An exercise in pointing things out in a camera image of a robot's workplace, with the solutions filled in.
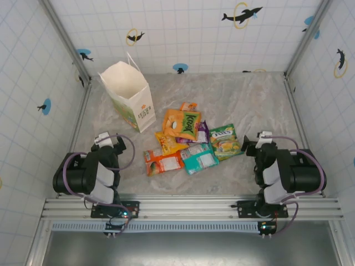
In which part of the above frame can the teal snack packet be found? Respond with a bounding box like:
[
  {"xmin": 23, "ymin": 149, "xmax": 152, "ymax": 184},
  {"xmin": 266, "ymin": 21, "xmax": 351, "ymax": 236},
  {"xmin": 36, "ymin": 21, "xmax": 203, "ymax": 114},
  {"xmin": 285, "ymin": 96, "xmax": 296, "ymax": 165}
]
[{"xmin": 180, "ymin": 143, "xmax": 220, "ymax": 176}]

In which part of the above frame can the yellow chips bag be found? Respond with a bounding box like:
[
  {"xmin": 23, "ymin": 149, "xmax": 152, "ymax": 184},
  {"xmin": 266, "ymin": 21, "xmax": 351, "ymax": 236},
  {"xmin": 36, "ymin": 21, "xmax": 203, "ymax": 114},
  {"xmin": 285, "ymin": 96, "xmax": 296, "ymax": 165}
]
[{"xmin": 154, "ymin": 130, "xmax": 182, "ymax": 156}]

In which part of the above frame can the orange white mango snack packet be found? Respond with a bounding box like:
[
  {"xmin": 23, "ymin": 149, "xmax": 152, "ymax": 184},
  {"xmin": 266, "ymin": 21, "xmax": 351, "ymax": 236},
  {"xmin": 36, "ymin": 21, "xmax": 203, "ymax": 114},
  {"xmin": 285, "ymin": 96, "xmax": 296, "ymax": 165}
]
[{"xmin": 143, "ymin": 149, "xmax": 186, "ymax": 177}]

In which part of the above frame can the orange chips bag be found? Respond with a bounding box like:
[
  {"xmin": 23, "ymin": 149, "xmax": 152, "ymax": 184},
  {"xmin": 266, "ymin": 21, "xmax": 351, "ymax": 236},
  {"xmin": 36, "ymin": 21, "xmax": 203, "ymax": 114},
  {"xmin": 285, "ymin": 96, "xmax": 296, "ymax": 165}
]
[{"xmin": 162, "ymin": 109, "xmax": 185, "ymax": 138}]

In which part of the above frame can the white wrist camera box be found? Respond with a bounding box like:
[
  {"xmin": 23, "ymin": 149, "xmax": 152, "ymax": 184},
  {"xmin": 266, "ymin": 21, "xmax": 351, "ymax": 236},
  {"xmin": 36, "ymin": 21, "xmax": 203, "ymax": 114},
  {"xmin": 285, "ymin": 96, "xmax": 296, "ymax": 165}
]
[
  {"xmin": 93, "ymin": 132, "xmax": 116, "ymax": 145},
  {"xmin": 256, "ymin": 131, "xmax": 274, "ymax": 150}
]

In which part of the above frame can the right controller board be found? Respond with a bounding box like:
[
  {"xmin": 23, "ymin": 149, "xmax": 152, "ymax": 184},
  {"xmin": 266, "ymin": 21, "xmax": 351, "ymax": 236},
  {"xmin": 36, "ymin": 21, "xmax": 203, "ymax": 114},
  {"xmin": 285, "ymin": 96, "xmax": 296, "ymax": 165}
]
[{"xmin": 257, "ymin": 218, "xmax": 278, "ymax": 239}]

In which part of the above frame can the left controller board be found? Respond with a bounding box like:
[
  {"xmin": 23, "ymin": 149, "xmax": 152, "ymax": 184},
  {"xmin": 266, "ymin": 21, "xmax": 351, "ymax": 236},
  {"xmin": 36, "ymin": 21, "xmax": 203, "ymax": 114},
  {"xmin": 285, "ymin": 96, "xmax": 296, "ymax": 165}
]
[{"xmin": 104, "ymin": 211, "xmax": 131, "ymax": 238}]

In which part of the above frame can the orange Kurkure snack packet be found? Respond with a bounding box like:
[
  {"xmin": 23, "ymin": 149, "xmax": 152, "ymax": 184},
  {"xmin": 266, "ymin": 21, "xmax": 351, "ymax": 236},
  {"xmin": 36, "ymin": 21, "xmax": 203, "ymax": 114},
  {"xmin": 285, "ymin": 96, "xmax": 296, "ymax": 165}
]
[{"xmin": 176, "ymin": 110, "xmax": 202, "ymax": 141}]

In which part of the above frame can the aluminium corner post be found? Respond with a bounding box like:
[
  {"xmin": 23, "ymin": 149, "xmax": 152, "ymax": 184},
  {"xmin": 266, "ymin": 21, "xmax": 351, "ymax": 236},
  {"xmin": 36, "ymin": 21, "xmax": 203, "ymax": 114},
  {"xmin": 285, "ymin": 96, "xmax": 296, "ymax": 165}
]
[
  {"xmin": 38, "ymin": 0, "xmax": 92, "ymax": 84},
  {"xmin": 284, "ymin": 0, "xmax": 333, "ymax": 77}
]

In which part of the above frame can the aluminium mounting rail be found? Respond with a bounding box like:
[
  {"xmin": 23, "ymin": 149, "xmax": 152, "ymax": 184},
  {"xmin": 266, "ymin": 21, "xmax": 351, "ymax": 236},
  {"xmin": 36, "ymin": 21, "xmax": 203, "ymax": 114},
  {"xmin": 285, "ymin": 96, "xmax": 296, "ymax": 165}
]
[{"xmin": 40, "ymin": 193, "xmax": 344, "ymax": 222}]

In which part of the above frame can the blue oval dolphin sticker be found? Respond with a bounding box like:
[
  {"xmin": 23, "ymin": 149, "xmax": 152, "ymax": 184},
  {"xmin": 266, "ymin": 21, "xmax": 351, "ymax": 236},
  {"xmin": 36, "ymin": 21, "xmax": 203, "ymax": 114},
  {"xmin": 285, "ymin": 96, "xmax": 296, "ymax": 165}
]
[{"xmin": 37, "ymin": 98, "xmax": 52, "ymax": 116}]

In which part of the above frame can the white slotted cable duct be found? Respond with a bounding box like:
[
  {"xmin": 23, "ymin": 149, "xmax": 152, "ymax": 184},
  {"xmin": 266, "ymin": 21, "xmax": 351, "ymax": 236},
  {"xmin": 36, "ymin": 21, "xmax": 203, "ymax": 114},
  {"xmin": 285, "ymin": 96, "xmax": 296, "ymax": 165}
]
[{"xmin": 51, "ymin": 221, "xmax": 263, "ymax": 232}]

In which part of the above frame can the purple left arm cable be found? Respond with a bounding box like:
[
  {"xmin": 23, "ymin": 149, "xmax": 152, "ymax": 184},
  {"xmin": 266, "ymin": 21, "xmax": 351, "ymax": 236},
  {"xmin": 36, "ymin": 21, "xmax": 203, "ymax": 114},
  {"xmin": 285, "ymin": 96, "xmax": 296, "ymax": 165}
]
[{"xmin": 63, "ymin": 134, "xmax": 136, "ymax": 207}]

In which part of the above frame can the blue patches wall sticker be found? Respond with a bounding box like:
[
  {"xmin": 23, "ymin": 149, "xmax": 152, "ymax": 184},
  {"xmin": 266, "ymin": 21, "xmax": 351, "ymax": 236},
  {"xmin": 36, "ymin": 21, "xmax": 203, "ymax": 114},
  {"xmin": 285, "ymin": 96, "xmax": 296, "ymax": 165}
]
[{"xmin": 302, "ymin": 16, "xmax": 321, "ymax": 40}]

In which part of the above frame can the controller board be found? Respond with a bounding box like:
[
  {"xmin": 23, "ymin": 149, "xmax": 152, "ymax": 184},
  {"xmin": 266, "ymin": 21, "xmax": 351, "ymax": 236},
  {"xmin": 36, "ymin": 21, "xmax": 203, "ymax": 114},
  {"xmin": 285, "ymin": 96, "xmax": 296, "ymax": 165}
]
[
  {"xmin": 257, "ymin": 218, "xmax": 278, "ymax": 239},
  {"xmin": 104, "ymin": 211, "xmax": 131, "ymax": 238}
]

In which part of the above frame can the purple snack packet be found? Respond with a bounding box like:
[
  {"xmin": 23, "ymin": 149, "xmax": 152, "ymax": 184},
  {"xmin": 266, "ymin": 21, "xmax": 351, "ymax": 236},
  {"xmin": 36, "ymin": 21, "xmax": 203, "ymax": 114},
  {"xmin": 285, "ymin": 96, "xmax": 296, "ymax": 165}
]
[{"xmin": 177, "ymin": 120, "xmax": 210, "ymax": 144}]

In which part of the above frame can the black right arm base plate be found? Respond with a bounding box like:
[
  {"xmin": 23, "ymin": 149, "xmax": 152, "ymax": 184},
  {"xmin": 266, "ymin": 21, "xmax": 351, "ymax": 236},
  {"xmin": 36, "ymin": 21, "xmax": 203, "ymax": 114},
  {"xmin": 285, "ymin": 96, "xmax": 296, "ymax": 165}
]
[{"xmin": 236, "ymin": 199, "xmax": 289, "ymax": 219}]

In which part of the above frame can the white paper bag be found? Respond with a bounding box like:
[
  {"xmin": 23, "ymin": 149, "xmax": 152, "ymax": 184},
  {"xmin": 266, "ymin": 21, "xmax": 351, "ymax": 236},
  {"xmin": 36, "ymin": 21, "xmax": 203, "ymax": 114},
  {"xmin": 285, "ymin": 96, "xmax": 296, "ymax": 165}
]
[{"xmin": 97, "ymin": 52, "xmax": 157, "ymax": 134}]

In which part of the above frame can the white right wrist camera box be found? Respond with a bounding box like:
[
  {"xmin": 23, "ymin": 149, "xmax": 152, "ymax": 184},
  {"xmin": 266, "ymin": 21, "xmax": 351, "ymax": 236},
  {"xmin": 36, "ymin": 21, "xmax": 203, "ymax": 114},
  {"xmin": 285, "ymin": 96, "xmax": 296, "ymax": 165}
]
[{"xmin": 256, "ymin": 131, "xmax": 274, "ymax": 150}]

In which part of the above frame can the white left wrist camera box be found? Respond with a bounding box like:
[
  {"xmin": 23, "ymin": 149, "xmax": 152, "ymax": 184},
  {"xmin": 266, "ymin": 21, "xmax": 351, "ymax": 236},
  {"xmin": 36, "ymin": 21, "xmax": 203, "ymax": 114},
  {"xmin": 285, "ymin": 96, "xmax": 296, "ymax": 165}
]
[{"xmin": 93, "ymin": 132, "xmax": 116, "ymax": 145}]

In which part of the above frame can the small orange snack packet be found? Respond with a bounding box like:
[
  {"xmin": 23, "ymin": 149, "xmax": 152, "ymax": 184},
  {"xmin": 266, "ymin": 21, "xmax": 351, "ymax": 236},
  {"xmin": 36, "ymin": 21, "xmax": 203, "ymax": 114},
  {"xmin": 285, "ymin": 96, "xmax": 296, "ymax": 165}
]
[{"xmin": 180, "ymin": 101, "xmax": 198, "ymax": 112}]

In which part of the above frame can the green Fox's candy bag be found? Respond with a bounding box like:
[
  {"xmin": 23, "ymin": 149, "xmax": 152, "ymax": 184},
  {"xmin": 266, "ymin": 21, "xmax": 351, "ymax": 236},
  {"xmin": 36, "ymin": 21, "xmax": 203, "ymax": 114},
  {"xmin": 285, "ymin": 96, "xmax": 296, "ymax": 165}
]
[{"xmin": 208, "ymin": 124, "xmax": 245, "ymax": 162}]

